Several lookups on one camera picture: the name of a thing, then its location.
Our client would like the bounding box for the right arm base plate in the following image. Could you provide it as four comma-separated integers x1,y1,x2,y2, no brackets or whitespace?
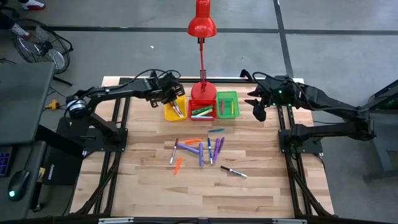
278,129,324,154

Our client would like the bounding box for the black floor fan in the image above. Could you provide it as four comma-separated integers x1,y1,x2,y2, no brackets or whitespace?
11,17,74,87

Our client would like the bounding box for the person's leg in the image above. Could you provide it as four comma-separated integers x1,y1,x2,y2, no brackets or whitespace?
0,7,20,30

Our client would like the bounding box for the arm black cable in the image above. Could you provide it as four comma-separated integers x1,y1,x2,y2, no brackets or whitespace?
251,71,312,103
123,68,182,86

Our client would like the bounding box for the blue Expo marker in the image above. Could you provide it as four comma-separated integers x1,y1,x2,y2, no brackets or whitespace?
207,137,214,166

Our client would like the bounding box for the black computer case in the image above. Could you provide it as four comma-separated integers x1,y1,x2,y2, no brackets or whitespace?
42,146,85,187

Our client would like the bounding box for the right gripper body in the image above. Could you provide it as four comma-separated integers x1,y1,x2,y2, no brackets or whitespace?
264,76,293,108

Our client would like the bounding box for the red plastic basket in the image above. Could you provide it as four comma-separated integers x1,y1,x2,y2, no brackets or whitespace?
187,98,218,121

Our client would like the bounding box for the dark grey desk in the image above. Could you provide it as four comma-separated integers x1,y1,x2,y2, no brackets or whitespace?
0,140,47,220

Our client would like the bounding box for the yellow plug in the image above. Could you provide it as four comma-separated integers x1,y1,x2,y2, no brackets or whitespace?
45,98,60,111

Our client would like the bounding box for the black aluminium table frame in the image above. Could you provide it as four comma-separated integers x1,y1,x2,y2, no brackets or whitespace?
70,77,335,218

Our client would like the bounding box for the chunky purple marker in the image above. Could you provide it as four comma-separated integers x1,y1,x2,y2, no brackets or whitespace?
212,138,221,163

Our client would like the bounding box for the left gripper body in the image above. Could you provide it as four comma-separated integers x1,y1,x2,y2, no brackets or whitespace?
150,73,186,108

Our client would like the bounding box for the black computer mouse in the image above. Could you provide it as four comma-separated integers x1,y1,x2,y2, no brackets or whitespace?
7,169,31,202

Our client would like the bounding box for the silver metal bracket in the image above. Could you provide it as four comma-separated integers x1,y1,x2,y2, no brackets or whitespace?
272,218,308,224
98,217,134,224

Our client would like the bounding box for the black keyboard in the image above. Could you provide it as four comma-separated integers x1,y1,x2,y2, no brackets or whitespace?
0,146,14,178

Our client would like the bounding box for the white and red shoe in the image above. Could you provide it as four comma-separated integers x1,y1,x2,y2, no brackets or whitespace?
17,0,46,11
11,23,32,40

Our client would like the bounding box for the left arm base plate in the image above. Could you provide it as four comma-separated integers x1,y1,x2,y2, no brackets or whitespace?
82,127,129,153

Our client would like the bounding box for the black Expo marker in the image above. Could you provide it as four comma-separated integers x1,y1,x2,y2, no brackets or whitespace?
220,165,249,179

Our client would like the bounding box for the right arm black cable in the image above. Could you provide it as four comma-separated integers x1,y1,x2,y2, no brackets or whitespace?
251,71,312,103

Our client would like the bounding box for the dark grey metal stand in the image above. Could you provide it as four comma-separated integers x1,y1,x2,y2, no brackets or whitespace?
357,79,398,181

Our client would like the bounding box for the green plastic basket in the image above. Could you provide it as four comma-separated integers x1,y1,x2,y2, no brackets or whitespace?
216,90,241,119

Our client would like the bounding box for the red desk lamp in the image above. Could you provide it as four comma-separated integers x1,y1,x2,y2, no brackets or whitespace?
187,0,218,101

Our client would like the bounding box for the grey side desk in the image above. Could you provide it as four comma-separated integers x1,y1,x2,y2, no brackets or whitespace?
0,62,56,146

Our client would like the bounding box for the yellow plastic basket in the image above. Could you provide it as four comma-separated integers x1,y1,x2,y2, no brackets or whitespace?
164,93,188,122

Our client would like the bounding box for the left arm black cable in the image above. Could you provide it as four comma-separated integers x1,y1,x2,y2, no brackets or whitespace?
123,68,182,86

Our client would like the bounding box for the green highlighter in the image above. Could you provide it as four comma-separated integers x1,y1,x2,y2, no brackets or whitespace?
191,105,215,116

